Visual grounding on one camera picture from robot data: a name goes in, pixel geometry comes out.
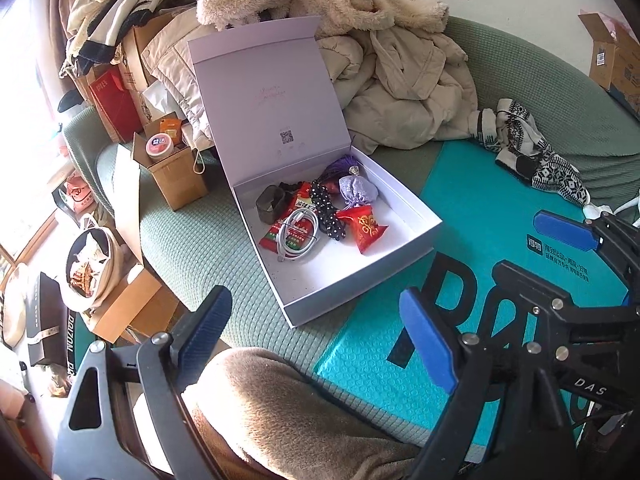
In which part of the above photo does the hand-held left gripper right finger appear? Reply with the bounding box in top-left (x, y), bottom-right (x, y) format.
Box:
top-left (399, 287), bottom-right (586, 480)

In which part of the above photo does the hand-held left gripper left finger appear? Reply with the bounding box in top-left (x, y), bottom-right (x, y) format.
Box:
top-left (52, 285), bottom-right (233, 480)

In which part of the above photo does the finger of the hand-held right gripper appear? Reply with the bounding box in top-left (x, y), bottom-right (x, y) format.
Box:
top-left (532, 209), bottom-right (640, 286)
top-left (492, 260), bottom-right (640, 356)

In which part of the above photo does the white cable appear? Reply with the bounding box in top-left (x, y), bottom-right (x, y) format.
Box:
top-left (274, 208), bottom-right (321, 264)

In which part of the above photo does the small black case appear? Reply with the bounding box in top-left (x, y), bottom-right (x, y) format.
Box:
top-left (256, 185), bottom-right (287, 223)

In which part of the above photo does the red gold candy packet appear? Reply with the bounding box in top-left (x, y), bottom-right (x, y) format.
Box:
top-left (336, 205), bottom-right (389, 256)

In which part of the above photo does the long red snack packet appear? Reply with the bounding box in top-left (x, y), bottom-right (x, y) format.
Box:
top-left (259, 182), bottom-right (321, 253)

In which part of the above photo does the black polka dot scrunchie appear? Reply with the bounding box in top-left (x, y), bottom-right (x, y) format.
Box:
top-left (309, 180), bottom-right (346, 243)

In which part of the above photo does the purple floral sachet pouch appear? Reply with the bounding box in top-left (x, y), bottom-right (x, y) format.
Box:
top-left (339, 174), bottom-right (376, 208)

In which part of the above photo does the purple tassel hair ornament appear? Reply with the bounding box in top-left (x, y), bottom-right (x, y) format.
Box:
top-left (315, 156), bottom-right (361, 191)

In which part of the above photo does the white gift box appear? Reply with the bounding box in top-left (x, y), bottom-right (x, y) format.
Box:
top-left (187, 16), bottom-right (444, 329)

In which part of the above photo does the black white knit sweater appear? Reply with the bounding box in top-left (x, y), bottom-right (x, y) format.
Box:
top-left (467, 99), bottom-right (592, 207)

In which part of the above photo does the brown cardboard box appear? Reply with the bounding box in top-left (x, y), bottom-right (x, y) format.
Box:
top-left (92, 262), bottom-right (178, 346)

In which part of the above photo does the green quilted sofa cover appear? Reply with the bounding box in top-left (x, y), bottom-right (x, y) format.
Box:
top-left (62, 15), bottom-right (640, 361)

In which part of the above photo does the teal foam mat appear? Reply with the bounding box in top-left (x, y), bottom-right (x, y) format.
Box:
top-left (312, 140), bottom-right (636, 448)

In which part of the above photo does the brown fleece pants leg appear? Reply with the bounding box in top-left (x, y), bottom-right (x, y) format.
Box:
top-left (190, 347), bottom-right (421, 480)

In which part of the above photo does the small kraft paper bag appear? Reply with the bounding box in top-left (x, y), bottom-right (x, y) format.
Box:
top-left (131, 130), bottom-right (208, 211)

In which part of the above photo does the black bag with white print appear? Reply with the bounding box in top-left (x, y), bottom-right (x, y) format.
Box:
top-left (25, 272), bottom-right (76, 376)

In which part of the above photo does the printed cardboard box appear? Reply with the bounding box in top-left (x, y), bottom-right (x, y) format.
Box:
top-left (578, 9), bottom-right (640, 121)

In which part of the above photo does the red white paper bag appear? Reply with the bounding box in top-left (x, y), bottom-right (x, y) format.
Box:
top-left (62, 170), bottom-right (98, 213)

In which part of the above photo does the jar with pink lid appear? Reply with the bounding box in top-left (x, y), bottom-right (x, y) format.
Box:
top-left (145, 135), bottom-right (176, 161)

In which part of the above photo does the small orange box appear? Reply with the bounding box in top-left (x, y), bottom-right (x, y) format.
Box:
top-left (157, 116), bottom-right (183, 143)

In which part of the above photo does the beige padded coat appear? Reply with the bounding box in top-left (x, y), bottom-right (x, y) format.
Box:
top-left (140, 7), bottom-right (481, 156)

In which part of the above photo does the white wrapping paper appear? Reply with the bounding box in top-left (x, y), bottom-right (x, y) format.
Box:
top-left (141, 82), bottom-right (173, 121)

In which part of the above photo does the tall cardboard box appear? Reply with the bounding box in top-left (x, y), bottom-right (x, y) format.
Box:
top-left (120, 12), bottom-right (176, 111)

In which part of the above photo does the pile of striped clothes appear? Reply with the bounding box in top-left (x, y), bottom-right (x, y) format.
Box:
top-left (60, 0), bottom-right (236, 78)

